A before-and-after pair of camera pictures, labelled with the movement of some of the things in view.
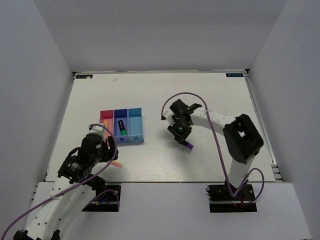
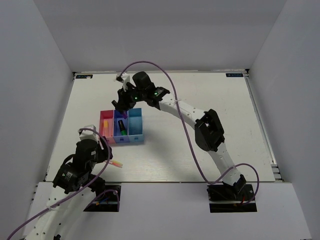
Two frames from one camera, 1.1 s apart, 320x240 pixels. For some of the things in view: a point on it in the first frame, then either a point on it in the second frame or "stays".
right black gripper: [180, 137] -> [124, 103]
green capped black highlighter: [121, 124] stays
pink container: [106, 118] stays
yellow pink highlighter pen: [117, 164] stays
